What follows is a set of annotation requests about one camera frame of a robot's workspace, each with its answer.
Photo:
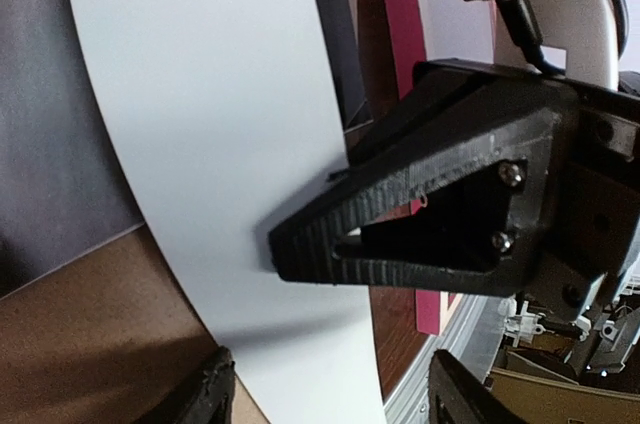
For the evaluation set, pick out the pink wooden picture frame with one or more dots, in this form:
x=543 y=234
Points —
x=433 y=309

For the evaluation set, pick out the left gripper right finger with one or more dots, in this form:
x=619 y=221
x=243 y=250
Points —
x=457 y=397

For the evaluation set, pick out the white mat board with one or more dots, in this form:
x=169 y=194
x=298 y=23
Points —
x=224 y=119

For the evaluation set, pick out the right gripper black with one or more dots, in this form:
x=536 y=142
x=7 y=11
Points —
x=594 y=241

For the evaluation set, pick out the dalmatian dog photo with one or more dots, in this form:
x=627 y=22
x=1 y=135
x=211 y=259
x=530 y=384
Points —
x=64 y=193

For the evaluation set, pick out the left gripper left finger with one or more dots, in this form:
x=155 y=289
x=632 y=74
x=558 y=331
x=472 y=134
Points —
x=205 y=396

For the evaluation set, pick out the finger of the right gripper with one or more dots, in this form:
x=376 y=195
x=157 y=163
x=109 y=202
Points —
x=475 y=230
x=467 y=114

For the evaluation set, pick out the brown backing board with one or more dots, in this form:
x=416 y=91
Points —
x=103 y=340

